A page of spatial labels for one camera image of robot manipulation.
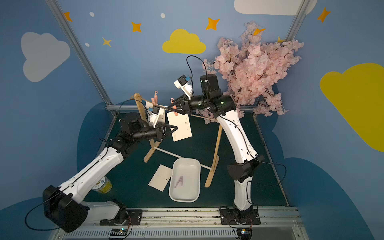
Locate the white rectangular tray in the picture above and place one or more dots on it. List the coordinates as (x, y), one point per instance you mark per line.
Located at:
(190, 169)

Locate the purple clothespin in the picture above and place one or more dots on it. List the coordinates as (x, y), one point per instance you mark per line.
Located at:
(179, 182)

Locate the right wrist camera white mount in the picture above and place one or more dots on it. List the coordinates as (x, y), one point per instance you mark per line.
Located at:
(184, 84)

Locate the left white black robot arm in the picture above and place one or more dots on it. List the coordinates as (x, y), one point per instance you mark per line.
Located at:
(64, 205)

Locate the yellow tin can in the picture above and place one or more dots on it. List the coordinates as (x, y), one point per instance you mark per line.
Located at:
(103, 186)

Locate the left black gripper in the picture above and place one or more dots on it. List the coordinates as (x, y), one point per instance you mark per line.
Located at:
(161, 132)

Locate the pink cherry blossom tree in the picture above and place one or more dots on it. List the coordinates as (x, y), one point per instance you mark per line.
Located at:
(253, 68)

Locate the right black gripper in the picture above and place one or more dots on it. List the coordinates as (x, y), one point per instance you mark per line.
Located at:
(183, 105)

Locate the aluminium front rail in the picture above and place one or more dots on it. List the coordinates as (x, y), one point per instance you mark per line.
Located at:
(270, 223)

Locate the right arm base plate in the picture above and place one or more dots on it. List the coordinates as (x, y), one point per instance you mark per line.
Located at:
(234, 216)

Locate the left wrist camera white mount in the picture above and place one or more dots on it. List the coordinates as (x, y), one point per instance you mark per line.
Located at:
(157, 116)

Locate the wooden drying rack frame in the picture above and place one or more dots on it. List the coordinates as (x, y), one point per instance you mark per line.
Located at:
(155, 144)

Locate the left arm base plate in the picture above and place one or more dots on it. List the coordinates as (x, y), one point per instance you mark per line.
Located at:
(132, 217)

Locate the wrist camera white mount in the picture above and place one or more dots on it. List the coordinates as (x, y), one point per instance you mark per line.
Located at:
(184, 84)
(157, 116)

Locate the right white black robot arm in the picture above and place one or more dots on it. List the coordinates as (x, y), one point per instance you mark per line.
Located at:
(225, 112)

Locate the white postcard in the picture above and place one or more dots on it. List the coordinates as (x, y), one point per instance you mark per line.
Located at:
(183, 123)
(149, 107)
(161, 178)

